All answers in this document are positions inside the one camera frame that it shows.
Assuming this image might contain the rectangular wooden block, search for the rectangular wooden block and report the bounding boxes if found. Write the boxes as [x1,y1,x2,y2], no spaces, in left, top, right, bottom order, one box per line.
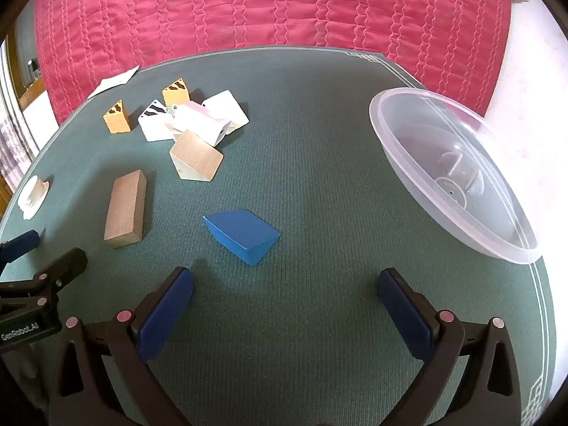
[104,169,148,249]

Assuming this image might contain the red quilted blanket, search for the red quilted blanket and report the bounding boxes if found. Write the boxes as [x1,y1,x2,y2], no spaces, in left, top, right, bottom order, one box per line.
[33,0,515,125]

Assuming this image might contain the orange tiger-striped block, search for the orange tiger-striped block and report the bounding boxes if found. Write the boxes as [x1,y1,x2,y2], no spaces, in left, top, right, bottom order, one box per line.
[162,78,192,107]
[103,99,132,134]

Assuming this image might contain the white charger adapter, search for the white charger adapter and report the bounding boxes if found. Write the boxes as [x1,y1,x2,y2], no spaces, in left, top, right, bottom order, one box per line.
[171,103,231,147]

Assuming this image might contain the small white toy plate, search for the small white toy plate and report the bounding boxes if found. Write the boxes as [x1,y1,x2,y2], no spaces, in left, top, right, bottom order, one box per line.
[18,175,53,220]

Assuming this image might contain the white zebra-striped block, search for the white zebra-striped block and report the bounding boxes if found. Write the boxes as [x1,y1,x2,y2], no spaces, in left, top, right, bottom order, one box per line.
[138,99,176,142]
[202,90,250,131]

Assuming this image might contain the wooden wedge block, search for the wooden wedge block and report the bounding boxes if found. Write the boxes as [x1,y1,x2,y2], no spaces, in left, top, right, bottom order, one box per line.
[169,130,224,182]

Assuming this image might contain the white paper label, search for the white paper label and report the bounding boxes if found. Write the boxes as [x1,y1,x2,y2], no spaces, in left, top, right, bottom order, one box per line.
[87,66,140,100]

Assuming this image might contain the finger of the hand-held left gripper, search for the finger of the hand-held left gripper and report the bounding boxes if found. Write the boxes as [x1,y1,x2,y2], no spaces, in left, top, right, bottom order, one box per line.
[0,247,88,311]
[0,230,40,271]

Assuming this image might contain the white bed frame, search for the white bed frame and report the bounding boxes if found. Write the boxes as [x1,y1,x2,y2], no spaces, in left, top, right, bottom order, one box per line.
[18,89,60,160]

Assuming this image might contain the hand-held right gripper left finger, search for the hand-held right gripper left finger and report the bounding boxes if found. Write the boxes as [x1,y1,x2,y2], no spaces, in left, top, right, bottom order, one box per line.
[49,266,196,426]

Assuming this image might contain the blue wedge block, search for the blue wedge block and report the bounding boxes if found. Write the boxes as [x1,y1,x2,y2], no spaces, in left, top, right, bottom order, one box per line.
[202,209,281,267]

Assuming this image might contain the clear plastic bowl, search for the clear plastic bowl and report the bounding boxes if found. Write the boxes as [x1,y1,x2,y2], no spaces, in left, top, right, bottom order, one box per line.
[369,88,543,266]

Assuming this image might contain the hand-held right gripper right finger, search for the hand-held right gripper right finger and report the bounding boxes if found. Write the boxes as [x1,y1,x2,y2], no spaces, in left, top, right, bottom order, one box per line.
[377,267,522,426]

